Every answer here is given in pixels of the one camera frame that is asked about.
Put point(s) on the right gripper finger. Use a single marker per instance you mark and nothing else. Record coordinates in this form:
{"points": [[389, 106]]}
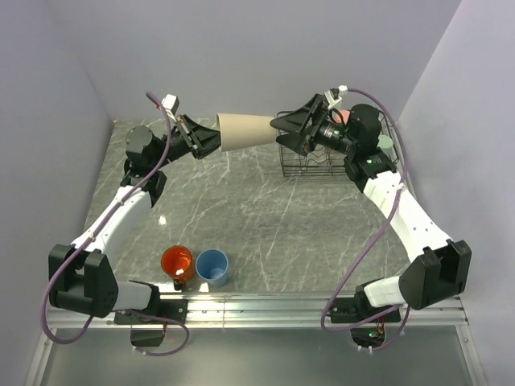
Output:
{"points": [[299, 119], [294, 142]]}

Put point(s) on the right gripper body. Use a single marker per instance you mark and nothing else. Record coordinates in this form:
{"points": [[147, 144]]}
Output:
{"points": [[330, 134]]}

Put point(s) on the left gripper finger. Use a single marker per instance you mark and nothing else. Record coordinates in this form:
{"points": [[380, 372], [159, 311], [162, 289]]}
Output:
{"points": [[200, 131], [208, 145]]}

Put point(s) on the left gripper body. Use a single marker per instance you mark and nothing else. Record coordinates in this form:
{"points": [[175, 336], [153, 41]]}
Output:
{"points": [[180, 143]]}

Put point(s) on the beige plastic cup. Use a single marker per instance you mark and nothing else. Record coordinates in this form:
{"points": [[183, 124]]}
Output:
{"points": [[240, 131]]}

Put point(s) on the salmon pink plastic cup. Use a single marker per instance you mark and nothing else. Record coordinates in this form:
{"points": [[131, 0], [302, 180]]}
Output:
{"points": [[343, 116]]}

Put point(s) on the small light green cup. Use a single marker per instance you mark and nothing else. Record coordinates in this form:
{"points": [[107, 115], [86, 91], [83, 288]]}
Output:
{"points": [[385, 143]]}

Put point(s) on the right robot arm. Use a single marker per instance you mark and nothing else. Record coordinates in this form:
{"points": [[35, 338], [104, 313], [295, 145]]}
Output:
{"points": [[439, 265]]}

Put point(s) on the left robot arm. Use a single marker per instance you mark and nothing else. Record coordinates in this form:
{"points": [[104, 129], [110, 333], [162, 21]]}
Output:
{"points": [[81, 273]]}

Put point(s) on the blue plastic cup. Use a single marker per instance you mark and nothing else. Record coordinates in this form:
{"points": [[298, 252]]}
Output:
{"points": [[212, 266]]}

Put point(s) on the orange glass mug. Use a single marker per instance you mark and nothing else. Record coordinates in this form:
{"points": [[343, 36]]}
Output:
{"points": [[178, 263]]}

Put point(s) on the black wire dish rack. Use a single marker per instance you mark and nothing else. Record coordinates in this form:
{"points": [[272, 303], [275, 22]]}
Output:
{"points": [[325, 162]]}

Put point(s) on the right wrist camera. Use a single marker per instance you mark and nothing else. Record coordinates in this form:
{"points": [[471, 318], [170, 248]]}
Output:
{"points": [[334, 96]]}

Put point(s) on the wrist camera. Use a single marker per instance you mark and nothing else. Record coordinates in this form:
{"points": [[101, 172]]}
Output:
{"points": [[170, 103], [334, 96]]}

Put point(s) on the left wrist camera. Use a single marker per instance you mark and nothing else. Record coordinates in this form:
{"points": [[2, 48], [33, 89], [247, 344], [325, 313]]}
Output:
{"points": [[170, 103]]}

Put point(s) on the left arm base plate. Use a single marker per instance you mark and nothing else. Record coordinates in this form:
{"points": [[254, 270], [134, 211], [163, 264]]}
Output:
{"points": [[148, 327]]}

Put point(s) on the aluminium mounting rail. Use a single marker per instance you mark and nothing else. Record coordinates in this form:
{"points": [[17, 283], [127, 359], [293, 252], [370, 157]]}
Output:
{"points": [[267, 310]]}

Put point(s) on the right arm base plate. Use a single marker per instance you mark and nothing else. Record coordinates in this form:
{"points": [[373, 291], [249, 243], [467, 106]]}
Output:
{"points": [[353, 310]]}

